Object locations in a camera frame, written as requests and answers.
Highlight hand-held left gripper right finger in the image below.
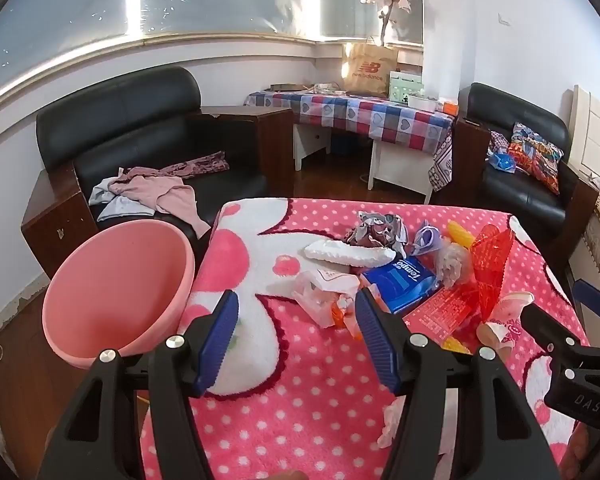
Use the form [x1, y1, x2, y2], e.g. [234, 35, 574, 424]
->
[354, 287, 563, 480]

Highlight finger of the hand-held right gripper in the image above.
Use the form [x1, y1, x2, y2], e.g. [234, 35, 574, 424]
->
[572, 280, 600, 322]
[520, 304, 592, 362]

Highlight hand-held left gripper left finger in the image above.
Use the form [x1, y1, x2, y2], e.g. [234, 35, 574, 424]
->
[37, 290, 241, 480]

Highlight pink and white wrapper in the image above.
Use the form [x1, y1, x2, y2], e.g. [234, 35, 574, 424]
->
[476, 291, 536, 356]

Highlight red transparent plastic wrapper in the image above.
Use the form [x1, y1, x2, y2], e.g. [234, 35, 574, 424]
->
[457, 224, 527, 321]

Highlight white fuzzy sock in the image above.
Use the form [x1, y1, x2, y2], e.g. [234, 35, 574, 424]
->
[304, 239, 398, 268]

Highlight patterned wrapper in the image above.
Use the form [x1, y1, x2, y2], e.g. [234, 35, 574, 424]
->
[347, 211, 410, 256]

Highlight pink plastic bucket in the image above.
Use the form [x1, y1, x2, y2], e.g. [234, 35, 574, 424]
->
[42, 219, 196, 368]

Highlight lilac wrapper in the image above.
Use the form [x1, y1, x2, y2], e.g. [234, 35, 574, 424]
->
[411, 220, 448, 256]

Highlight blue tissue pack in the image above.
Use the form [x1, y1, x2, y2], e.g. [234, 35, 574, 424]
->
[359, 255, 443, 315]

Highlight flat red packet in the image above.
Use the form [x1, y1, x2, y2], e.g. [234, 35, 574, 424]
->
[402, 285, 476, 346]

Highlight pale pink tissue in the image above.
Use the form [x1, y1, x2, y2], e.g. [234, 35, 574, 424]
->
[377, 400, 406, 448]

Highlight pink dotted printed blanket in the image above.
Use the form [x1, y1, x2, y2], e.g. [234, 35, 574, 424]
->
[140, 197, 593, 480]

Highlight colourful printed cushion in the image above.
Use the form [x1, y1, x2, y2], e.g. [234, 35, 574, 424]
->
[500, 121, 565, 195]

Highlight pink garment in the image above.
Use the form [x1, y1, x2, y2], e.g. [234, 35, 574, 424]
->
[107, 165, 211, 238]

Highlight white wooden board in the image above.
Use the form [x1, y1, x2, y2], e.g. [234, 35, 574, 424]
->
[567, 85, 600, 186]

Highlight blue plastic bag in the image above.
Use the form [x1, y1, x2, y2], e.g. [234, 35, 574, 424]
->
[489, 152, 517, 173]

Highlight light blue cloth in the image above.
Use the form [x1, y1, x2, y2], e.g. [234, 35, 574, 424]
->
[89, 177, 146, 222]

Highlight white desk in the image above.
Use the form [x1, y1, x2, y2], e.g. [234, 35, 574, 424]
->
[293, 122, 433, 206]

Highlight mauve patterned cloth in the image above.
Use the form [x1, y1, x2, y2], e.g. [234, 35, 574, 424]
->
[160, 151, 230, 179]

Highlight checked heart tablecloth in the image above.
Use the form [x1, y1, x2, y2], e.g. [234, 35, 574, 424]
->
[244, 89, 455, 191]

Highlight black leather armchair wooden sides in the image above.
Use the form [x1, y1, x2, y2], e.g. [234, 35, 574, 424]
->
[21, 66, 296, 281]

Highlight green and white box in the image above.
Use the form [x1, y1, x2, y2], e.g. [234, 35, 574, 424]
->
[389, 70, 424, 103]

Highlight brown paper bag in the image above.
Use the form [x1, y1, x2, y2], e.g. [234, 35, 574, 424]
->
[342, 42, 400, 97]

